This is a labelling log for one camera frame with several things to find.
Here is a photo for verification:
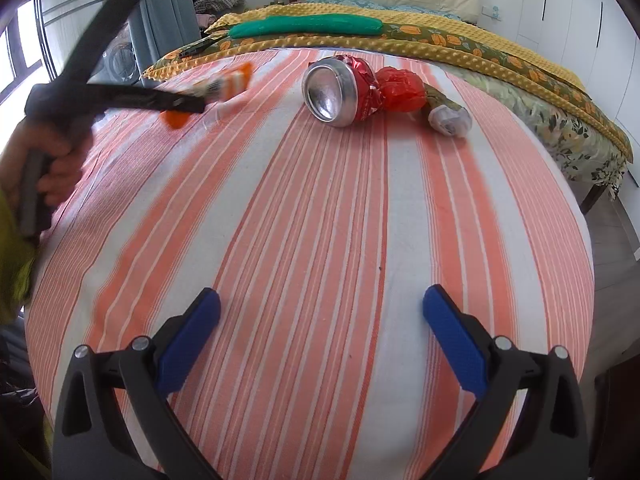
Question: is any green folded cloth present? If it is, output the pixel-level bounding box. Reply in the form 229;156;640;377
229;14;383;40

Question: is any pale floral bedsheet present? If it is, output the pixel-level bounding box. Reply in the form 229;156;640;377
462;67;628;196

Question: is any person's left hand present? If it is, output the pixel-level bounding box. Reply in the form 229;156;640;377
0;119;94;207

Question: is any black remote control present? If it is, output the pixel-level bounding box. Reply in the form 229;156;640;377
179;41;217;59

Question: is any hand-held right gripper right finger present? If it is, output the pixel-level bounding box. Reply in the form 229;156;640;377
422;284;590;480

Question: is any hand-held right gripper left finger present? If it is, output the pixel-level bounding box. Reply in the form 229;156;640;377
51;287;222;480

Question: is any orange striped tablecloth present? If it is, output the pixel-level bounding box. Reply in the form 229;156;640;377
24;47;596;480

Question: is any blue grey curtain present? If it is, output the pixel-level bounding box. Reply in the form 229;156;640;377
122;0;208;68

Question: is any red plastic bag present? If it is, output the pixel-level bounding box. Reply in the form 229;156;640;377
375;66;428;113

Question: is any wooden bed leg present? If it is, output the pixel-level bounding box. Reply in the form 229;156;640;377
580;182;603;216

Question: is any white wardrobe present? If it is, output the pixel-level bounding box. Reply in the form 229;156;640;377
515;0;640;186

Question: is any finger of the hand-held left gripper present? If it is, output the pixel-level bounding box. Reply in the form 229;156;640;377
85;82;207;115
55;0;146;91

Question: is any orange white snack packet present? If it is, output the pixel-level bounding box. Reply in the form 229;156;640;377
162;60;255;130

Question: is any crushed red soda can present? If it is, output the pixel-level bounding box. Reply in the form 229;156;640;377
302;56;383;128

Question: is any yellow floral trim blanket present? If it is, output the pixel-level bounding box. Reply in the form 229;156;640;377
141;4;632;161

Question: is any blue patterned pillow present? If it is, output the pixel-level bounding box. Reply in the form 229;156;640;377
305;0;451;13

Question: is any person's left forearm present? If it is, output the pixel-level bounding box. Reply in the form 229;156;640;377
0;185;37;322

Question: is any olive label small bottle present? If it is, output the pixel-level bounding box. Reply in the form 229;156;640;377
422;82;473;137

